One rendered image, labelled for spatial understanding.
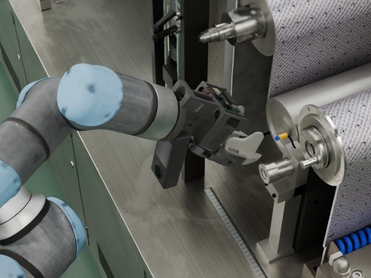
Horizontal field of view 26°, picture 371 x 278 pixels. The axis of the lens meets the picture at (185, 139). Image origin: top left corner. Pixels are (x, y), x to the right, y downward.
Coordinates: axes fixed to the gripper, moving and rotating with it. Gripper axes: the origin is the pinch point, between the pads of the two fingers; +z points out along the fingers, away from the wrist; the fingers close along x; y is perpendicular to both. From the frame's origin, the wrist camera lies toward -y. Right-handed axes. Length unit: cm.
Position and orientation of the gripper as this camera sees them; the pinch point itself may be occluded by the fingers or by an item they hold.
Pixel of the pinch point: (245, 148)
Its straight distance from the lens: 125.3
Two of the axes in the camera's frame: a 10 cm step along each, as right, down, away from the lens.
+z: 6.9, 1.7, 7.0
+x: -4.3, -6.8, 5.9
